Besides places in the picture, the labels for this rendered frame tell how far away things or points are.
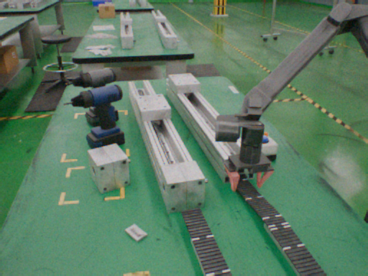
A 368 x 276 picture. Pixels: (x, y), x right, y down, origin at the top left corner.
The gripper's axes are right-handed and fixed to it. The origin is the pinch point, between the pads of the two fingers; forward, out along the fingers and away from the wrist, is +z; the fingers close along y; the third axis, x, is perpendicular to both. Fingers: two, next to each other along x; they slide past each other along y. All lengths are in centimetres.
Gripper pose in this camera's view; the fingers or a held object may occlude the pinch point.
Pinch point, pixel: (246, 186)
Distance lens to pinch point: 97.5
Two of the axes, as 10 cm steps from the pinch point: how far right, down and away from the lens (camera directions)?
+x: 2.5, 4.3, -8.6
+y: -9.7, 1.0, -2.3
